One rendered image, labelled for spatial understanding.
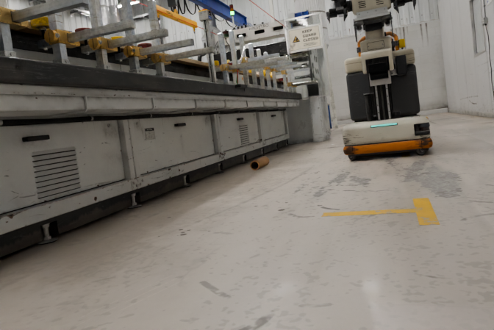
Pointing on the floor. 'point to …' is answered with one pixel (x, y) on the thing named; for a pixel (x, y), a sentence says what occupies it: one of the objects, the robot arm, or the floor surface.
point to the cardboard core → (259, 163)
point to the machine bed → (114, 154)
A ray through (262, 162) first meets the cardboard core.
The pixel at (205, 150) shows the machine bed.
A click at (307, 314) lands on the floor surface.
